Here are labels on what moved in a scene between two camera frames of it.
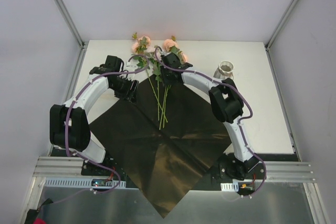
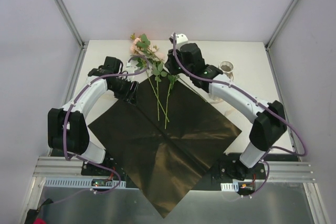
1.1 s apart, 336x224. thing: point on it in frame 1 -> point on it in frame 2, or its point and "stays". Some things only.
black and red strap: [31, 218] stays
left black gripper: [130, 89] stays
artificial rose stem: [171, 45] -> [193, 88]
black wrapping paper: [169, 145] stays
